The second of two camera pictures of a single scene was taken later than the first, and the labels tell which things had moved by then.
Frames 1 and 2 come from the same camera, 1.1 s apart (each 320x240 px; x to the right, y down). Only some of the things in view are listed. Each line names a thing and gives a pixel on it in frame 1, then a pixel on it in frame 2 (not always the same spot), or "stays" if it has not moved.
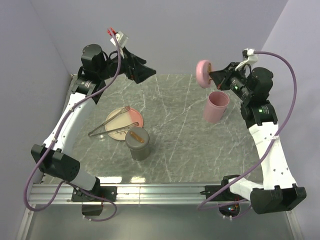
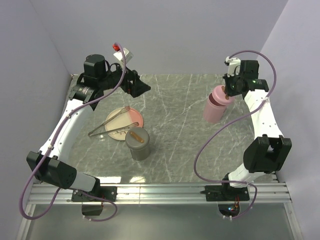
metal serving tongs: (129, 126) stays
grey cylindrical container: (140, 154) stays
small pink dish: (203, 67) → (218, 96)
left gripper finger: (138, 70) → (136, 86)
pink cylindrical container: (215, 108) stays
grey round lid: (137, 138) stays
